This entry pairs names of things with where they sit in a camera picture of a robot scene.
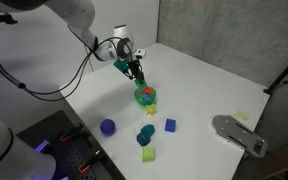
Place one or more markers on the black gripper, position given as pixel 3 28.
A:
pixel 133 62

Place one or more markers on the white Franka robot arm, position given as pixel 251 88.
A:
pixel 77 13

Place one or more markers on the green bowl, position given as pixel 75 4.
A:
pixel 140 99

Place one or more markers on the teal hexagon block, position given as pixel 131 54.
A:
pixel 148 129

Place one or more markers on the blue cube block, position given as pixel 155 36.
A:
pixel 170 125

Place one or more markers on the lime green cube block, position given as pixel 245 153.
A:
pixel 147 154

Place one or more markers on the orange star toy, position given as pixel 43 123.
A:
pixel 147 90

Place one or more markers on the blue star toy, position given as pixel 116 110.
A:
pixel 146 98

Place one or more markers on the yellow spiky star toy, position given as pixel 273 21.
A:
pixel 151 109

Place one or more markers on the purple ball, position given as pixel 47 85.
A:
pixel 107 127

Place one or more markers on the black orange-tipped clamp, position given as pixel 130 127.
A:
pixel 90 161
pixel 71 133

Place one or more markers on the black perforated base board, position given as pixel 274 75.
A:
pixel 67 150

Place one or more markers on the yellow sticky note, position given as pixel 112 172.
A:
pixel 242 116

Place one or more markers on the grey metal mounting plate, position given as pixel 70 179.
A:
pixel 237 133

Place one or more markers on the black tripod stand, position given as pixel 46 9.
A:
pixel 284 72

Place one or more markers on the green printed camera mount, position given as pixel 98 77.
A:
pixel 119 65

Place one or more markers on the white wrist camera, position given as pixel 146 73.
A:
pixel 140 52

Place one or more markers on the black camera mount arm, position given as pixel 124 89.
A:
pixel 0 19

